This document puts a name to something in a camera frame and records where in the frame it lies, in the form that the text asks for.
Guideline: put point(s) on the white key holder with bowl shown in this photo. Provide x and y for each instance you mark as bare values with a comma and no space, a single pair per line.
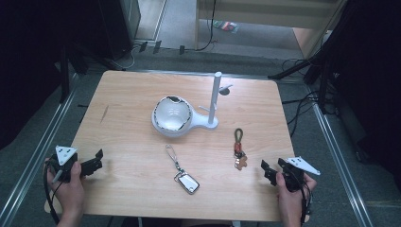
171,115

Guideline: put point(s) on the person's dark clothing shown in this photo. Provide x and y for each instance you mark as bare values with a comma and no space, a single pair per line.
176,223

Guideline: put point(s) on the black tripod stand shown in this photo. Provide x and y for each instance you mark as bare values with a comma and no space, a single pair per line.
302,66

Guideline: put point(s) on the metal floor rail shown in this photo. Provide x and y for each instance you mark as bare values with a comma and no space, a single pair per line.
38,151
342,164

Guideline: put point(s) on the person's left hand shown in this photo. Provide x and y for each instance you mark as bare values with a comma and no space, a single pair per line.
70,195

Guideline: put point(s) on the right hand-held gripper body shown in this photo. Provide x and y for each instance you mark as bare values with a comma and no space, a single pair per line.
296,175

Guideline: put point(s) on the black upright stand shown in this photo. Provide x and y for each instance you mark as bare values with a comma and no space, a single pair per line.
64,78

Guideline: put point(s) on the black cabinet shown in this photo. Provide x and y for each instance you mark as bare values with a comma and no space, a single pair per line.
116,25

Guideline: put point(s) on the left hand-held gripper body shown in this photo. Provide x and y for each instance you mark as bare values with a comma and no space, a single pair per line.
65,157

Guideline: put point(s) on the colourful packet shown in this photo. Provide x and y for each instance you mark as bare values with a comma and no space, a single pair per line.
225,26

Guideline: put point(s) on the light wooden desk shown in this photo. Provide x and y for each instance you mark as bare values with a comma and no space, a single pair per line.
252,14

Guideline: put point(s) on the black floor bracket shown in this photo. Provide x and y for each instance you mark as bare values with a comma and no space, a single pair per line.
143,46
157,47
182,49

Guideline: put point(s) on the person's right hand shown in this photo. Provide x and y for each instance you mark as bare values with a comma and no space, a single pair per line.
290,198

